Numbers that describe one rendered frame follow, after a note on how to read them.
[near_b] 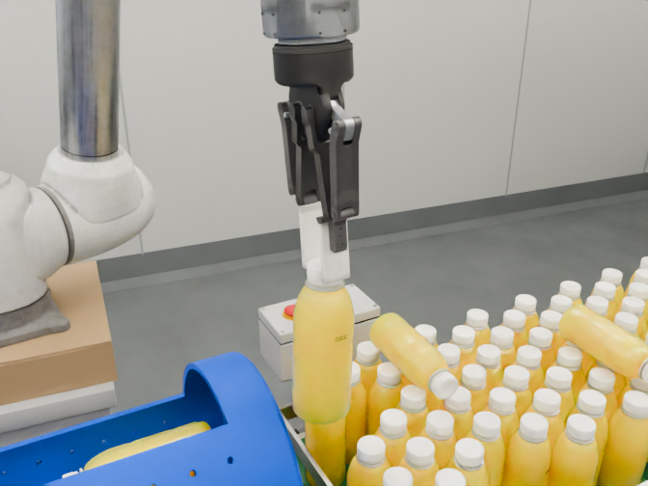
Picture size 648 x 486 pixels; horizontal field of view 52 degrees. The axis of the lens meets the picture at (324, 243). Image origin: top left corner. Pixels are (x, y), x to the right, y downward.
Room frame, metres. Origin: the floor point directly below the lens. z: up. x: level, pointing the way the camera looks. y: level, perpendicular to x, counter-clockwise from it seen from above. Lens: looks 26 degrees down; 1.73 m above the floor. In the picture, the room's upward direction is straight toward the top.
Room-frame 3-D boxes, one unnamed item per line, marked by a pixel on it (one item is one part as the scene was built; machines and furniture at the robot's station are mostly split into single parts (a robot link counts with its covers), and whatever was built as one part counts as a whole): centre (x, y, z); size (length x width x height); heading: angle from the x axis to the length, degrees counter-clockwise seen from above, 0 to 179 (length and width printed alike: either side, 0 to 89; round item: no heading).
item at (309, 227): (0.65, 0.01, 1.43); 0.03 x 0.01 x 0.07; 118
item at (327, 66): (0.64, 0.01, 1.59); 0.08 x 0.07 x 0.09; 28
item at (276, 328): (1.04, 0.01, 1.05); 0.20 x 0.10 x 0.10; 118
